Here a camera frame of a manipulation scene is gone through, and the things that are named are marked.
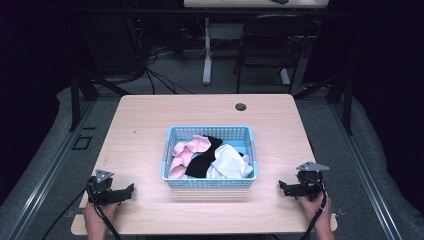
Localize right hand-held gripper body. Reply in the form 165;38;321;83
295;161;330;202

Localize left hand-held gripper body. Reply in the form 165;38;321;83
86;169;118;206

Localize person's left hand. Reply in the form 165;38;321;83
82;200;120;236

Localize person's right hand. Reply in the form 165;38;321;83
297;190;334;231

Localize pink sock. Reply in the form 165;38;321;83
167;141;196;180
185;134;212;155

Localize light blue plastic basket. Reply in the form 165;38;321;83
161;125;259;190

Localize white sock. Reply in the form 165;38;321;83
205;143;254;180

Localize black sock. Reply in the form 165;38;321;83
184;135;224;179

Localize black folding chair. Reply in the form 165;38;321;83
233;13;317;95

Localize white desk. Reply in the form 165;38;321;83
183;0;330;86

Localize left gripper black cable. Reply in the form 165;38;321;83
40;176;122;240

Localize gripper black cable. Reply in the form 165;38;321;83
40;176;122;240
299;178;328;240

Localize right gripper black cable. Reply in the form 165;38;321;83
299;178;328;240

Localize grey aluminium rail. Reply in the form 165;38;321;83
328;99;404;240
9;99;98;240

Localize black metal frame post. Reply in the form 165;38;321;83
293;71;354;136
68;69;131;133

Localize black cables on floor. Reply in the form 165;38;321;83
143;44;208;95

